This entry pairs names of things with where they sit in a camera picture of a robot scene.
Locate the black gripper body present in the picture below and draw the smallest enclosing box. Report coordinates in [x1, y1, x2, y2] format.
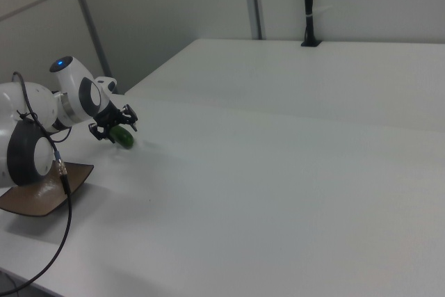
[95, 102, 123, 128]

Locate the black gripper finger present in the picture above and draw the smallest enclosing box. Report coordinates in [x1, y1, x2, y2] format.
[118, 104, 139, 133]
[88, 122, 115, 144]

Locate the green cucumber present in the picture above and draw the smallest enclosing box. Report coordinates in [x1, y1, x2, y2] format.
[109, 125, 135, 150]

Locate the grey partition post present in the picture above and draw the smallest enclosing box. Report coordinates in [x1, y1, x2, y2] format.
[65, 0, 114, 95]
[241, 0, 264, 40]

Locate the black cable with metal connector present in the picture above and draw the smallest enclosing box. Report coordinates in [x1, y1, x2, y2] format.
[0, 71, 74, 294]

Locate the square brown ceramic plate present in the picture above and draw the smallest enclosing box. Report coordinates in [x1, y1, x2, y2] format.
[0, 161, 95, 218]

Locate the white side table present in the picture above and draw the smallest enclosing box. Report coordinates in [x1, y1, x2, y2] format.
[123, 38, 445, 127]

